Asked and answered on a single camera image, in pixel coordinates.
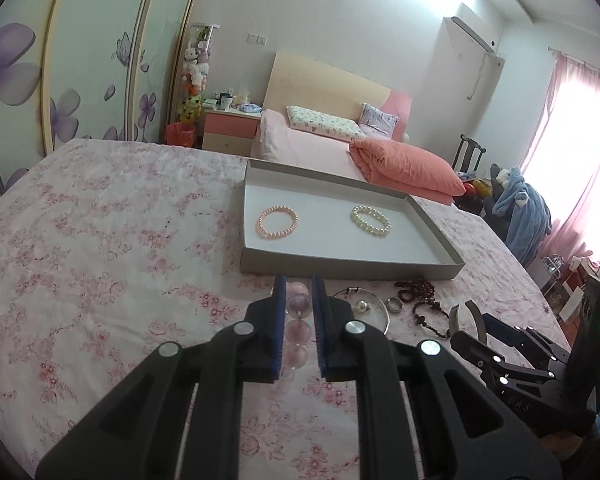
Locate red waste bin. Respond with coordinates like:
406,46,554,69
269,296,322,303
166,122,197,148

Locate clear tube of plush toys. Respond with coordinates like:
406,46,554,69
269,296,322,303
179,24,220,123

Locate flower printed wardrobe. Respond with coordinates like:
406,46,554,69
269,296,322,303
0,0,211,211

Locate pink curtain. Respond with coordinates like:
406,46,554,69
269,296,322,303
522,50,600,261

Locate pink nightstand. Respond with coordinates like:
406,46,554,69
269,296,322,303
201,105,262,152

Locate pink floral tablecloth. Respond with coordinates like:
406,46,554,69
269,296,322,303
0,139,581,480

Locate grey cardboard tray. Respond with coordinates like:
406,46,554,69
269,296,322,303
239,159,466,280

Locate pink pearl bracelet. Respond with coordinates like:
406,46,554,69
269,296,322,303
256,206,299,241

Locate pink bed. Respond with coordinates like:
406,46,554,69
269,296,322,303
250,109,466,206

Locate orange quilt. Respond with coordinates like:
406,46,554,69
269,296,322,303
349,139,467,196

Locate white pearl bracelet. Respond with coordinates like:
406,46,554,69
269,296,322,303
350,205,392,237

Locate thin silver bangle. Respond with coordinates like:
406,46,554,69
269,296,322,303
332,286,393,333

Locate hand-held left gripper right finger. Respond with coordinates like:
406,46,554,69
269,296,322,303
311,274,563,480

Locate blue plush garment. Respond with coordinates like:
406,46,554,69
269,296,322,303
491,166,552,266

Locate pink crystal bead bracelet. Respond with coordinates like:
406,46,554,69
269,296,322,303
286,282,316,376

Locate dark wooden chair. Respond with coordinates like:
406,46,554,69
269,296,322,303
452,134,487,173

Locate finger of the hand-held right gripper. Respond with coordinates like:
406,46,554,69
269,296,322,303
450,331,557,392
481,312,572,372

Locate dark red bead necklace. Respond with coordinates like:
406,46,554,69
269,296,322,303
395,277,453,340

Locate yellow plush toy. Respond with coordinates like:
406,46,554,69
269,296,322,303
180,95,203,123

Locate floral white pillow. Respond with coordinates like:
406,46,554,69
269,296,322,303
286,105,366,142

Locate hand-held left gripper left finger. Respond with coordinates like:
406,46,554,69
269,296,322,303
35,275,288,480

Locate beige wooden headboard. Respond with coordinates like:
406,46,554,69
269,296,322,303
264,50,412,136

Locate purple patterned pillow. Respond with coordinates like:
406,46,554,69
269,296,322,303
358,103,400,140

